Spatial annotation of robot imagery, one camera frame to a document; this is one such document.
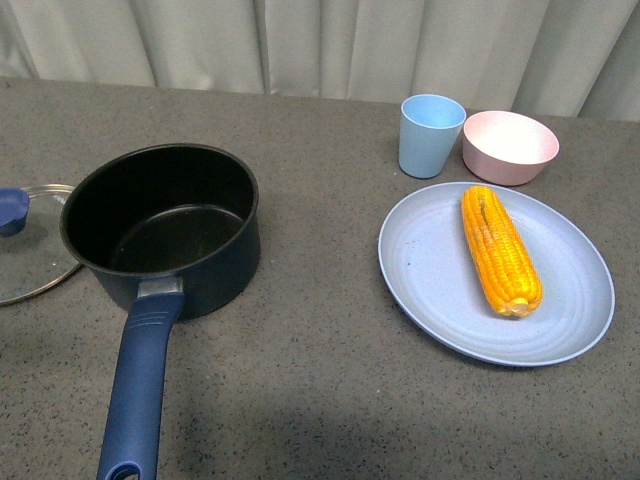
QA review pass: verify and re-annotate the yellow corn cob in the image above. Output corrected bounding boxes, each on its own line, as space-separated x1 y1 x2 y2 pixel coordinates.
461 185 544 317

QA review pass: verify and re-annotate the glass lid with blue knob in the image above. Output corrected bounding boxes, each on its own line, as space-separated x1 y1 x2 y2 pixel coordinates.
1 184 80 306

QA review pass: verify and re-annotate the dark blue saucepan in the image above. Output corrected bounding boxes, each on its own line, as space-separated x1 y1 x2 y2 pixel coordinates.
60 144 260 479

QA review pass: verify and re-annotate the light blue cup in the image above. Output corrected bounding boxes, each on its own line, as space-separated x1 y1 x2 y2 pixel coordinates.
399 94 467 179

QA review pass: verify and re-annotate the light blue plate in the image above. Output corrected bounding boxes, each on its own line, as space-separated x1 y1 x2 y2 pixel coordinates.
378 182 615 367

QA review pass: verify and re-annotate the pink bowl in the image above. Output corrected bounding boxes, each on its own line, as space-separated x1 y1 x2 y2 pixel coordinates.
462 110 560 186

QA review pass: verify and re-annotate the grey curtain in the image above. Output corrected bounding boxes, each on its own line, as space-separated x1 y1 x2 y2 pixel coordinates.
1 1 639 121

